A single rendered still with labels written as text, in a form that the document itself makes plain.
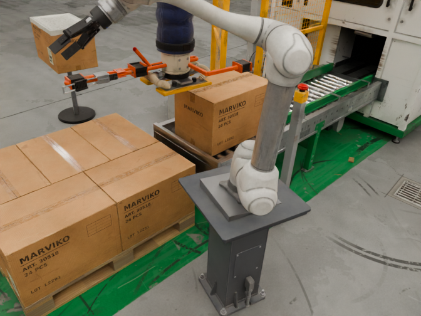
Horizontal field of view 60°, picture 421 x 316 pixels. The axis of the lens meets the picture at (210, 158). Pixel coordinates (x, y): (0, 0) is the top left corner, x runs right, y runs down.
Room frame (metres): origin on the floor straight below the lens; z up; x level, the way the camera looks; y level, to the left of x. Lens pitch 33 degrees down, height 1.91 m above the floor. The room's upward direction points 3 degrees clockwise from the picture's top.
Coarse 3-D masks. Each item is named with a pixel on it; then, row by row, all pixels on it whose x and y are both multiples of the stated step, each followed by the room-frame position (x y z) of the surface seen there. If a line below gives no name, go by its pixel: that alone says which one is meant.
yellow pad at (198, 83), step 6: (192, 78) 2.09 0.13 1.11; (198, 78) 2.16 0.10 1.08; (174, 84) 2.00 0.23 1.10; (186, 84) 2.06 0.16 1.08; (192, 84) 2.06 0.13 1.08; (198, 84) 2.08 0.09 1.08; (204, 84) 2.09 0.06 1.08; (210, 84) 2.12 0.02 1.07; (156, 90) 1.99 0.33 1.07; (162, 90) 1.96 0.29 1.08; (168, 90) 1.95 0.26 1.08; (174, 90) 1.97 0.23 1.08; (180, 90) 1.99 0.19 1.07; (186, 90) 2.01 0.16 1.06
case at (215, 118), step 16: (224, 80) 2.50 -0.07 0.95; (240, 80) 2.51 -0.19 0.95; (256, 80) 2.53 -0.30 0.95; (176, 96) 2.37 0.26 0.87; (192, 96) 2.25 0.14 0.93; (208, 96) 2.21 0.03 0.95; (224, 96) 2.22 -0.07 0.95; (240, 96) 2.27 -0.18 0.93; (256, 96) 2.40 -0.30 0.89; (176, 112) 2.37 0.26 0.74; (192, 112) 2.25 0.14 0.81; (208, 112) 2.14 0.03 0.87; (224, 112) 2.17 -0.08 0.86; (240, 112) 2.28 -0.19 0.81; (256, 112) 2.41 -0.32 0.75; (176, 128) 2.37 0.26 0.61; (192, 128) 2.24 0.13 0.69; (208, 128) 2.13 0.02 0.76; (224, 128) 2.18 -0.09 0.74; (240, 128) 2.30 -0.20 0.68; (256, 128) 2.43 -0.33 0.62; (192, 144) 2.24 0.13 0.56; (208, 144) 2.13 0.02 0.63; (224, 144) 2.19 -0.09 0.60
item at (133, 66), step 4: (128, 64) 1.97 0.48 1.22; (132, 64) 2.00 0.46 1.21; (136, 64) 2.01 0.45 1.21; (140, 64) 2.02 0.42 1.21; (144, 64) 1.99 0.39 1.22; (132, 68) 1.94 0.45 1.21; (136, 68) 1.92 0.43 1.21; (140, 68) 1.94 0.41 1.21; (144, 68) 1.95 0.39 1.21; (136, 72) 1.93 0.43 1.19; (140, 72) 1.94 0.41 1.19; (144, 72) 1.96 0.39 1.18
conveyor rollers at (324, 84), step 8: (312, 80) 3.69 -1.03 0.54; (320, 80) 3.72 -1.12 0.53; (328, 80) 3.68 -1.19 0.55; (336, 80) 3.70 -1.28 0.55; (344, 80) 3.73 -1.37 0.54; (296, 88) 3.41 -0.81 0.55; (312, 88) 3.48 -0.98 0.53; (320, 88) 3.44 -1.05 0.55; (328, 88) 3.46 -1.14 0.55; (336, 88) 3.49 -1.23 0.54; (360, 88) 3.51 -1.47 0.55; (312, 96) 3.27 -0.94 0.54; (320, 96) 3.30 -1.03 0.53; (344, 96) 3.32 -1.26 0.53; (328, 104) 3.14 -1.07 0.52; (312, 112) 2.94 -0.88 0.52; (224, 152) 2.20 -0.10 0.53
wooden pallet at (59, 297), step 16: (176, 224) 1.93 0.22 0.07; (192, 224) 1.99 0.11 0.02; (144, 240) 1.70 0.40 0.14; (160, 240) 1.82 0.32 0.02; (128, 256) 1.61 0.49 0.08; (96, 272) 1.52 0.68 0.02; (112, 272) 1.53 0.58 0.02; (64, 288) 1.31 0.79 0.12; (80, 288) 1.39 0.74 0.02; (32, 304) 1.19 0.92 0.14; (48, 304) 1.24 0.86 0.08; (64, 304) 1.30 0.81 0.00
